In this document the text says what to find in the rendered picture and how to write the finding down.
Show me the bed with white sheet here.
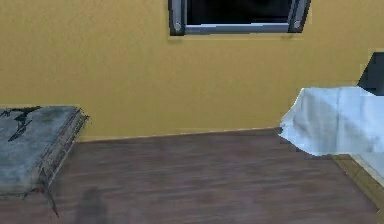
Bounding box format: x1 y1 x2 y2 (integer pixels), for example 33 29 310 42
278 85 384 214

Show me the grey framed window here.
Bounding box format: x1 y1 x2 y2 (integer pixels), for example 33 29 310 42
167 0 313 37

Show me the dark grey pillow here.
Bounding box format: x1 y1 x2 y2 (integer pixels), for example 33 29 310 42
357 51 384 97

